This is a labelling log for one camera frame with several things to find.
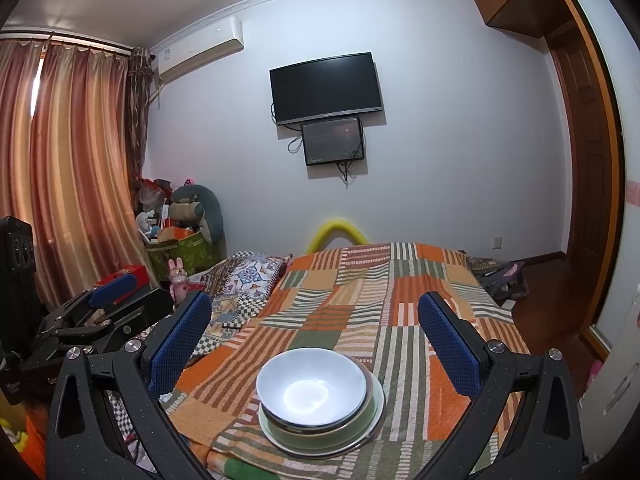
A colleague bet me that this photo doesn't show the brown curtain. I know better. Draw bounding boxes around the brown curtain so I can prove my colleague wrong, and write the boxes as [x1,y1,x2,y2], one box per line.
[127,46,155,186]

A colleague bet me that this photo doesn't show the red plastic bag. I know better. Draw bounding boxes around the red plastic bag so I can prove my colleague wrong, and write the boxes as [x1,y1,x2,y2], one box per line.
[136,178,173,212]

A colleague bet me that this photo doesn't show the dark bag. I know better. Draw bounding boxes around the dark bag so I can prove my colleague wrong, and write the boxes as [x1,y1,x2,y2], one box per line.
[467,257,529,307]

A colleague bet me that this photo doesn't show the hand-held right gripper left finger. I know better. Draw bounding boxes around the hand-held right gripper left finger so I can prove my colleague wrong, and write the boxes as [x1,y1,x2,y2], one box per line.
[46,290,213,480]

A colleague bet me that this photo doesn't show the white plate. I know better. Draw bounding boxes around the white plate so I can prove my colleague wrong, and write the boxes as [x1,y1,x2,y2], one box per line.
[272,430,376,459]

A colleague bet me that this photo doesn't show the patterned quilt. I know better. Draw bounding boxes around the patterned quilt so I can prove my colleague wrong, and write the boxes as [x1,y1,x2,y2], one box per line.
[187,251,293,358]

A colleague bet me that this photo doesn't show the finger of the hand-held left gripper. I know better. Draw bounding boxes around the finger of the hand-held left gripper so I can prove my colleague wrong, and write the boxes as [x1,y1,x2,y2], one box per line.
[34,306,152,357]
[64,271,174,321]

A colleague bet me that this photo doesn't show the grey plush toy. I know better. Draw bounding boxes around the grey plush toy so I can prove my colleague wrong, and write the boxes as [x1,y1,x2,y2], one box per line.
[169,184,225,247]

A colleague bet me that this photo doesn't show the yellow plush toy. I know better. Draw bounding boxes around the yellow plush toy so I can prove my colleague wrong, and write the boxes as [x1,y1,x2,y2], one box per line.
[0,417,32,454]

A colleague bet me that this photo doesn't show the black wall television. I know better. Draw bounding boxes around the black wall television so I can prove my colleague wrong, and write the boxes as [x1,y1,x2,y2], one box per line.
[269,51,385,127]

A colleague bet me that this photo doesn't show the orange striped curtain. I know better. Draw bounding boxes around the orange striped curtain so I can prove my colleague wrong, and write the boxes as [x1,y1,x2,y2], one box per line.
[0,35,146,321]

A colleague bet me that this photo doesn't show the yellow foam tube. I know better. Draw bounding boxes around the yellow foam tube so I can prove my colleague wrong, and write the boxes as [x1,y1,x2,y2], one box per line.
[306,219,368,256]

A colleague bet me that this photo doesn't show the red box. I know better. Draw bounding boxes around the red box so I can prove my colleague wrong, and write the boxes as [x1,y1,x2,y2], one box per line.
[97,264,152,292]

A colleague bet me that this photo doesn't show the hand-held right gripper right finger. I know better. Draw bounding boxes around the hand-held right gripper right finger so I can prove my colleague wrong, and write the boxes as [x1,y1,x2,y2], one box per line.
[417,291,583,480]

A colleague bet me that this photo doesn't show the brown wooden door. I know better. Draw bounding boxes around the brown wooden door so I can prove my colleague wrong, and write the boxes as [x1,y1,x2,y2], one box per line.
[545,25,621,321]

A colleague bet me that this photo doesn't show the striped patchwork blanket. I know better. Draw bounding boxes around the striped patchwork blanket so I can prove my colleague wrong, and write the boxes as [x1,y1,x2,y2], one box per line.
[160,242,533,480]

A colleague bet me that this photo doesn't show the white air conditioner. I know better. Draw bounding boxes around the white air conditioner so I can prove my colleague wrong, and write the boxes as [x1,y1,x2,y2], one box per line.
[157,16,246,83]

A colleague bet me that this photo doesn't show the white bowl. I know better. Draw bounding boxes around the white bowl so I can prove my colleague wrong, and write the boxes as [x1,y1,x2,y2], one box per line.
[256,349,368,422]

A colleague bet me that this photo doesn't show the white cabinet with stickers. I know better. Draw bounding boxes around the white cabinet with stickers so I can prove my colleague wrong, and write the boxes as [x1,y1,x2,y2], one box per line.
[582,280,640,461]

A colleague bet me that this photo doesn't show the pink rabbit toy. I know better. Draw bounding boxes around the pink rabbit toy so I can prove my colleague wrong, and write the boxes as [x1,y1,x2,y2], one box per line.
[167,257,191,305]

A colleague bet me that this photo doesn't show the small black wall monitor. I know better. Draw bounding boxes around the small black wall monitor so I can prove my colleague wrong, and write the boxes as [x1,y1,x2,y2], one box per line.
[301,116,366,167]

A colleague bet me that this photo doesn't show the green plate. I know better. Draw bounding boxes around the green plate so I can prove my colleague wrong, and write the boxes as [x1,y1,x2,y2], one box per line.
[259,375,386,453]

